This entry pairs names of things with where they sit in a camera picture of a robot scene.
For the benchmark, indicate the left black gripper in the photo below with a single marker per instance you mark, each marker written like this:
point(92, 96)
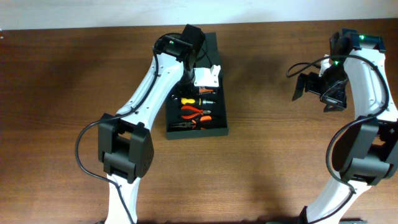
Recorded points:
point(192, 90)

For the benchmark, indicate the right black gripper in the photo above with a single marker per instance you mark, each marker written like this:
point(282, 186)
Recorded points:
point(336, 100)

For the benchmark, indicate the yellow black stubby screwdriver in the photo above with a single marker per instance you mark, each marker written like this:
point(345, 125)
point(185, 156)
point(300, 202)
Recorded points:
point(196, 101)

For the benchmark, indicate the orange socket bit holder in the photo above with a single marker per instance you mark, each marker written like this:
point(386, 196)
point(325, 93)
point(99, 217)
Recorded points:
point(204, 91)

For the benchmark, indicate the red small cutting pliers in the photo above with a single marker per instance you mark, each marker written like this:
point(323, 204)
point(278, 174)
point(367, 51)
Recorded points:
point(195, 112)

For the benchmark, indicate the black gift box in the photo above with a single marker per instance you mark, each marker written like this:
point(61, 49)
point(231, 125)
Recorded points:
point(219, 125)

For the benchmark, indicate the orange black long-nose pliers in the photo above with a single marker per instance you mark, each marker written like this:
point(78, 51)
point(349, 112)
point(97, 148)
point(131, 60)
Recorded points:
point(191, 124)

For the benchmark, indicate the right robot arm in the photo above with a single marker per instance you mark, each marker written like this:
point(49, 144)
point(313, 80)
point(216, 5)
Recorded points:
point(364, 151)

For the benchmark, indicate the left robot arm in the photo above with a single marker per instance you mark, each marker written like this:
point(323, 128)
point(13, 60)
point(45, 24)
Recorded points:
point(125, 145)

